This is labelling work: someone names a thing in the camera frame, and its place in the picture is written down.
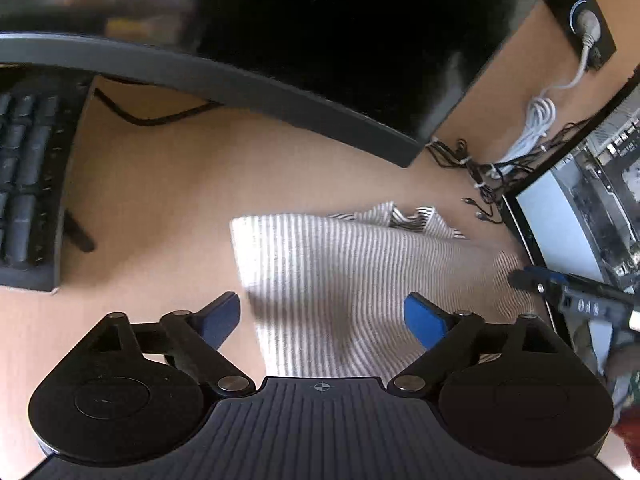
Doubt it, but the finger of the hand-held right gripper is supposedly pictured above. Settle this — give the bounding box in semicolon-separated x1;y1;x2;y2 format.
507;271;561;306
524;267;601;288

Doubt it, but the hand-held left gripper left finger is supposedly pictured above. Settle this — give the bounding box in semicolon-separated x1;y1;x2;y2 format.
86;291;257;395

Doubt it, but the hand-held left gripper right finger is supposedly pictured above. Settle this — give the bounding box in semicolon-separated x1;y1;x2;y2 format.
387;292;558;395

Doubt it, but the striped beige garment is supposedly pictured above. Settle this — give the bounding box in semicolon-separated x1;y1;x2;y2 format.
230;201;538;378

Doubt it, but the white glass-panel computer case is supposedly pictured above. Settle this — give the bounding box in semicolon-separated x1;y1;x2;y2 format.
502;65;640;361

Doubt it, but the dark red clothing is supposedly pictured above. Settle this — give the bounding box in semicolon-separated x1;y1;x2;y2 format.
612;407;640;463

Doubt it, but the black keyboard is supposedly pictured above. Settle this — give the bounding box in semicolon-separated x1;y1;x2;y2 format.
0;75;97;293

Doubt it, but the black socket panel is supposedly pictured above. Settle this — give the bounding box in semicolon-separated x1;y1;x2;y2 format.
542;0;618;73

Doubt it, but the curved dark monitor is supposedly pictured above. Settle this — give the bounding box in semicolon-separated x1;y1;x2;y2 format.
0;0;576;169

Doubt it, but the black cable bundle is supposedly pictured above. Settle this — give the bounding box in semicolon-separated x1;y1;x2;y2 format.
425;119;593;226

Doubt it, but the white power cable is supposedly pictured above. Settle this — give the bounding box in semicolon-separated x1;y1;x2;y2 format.
492;0;602;176

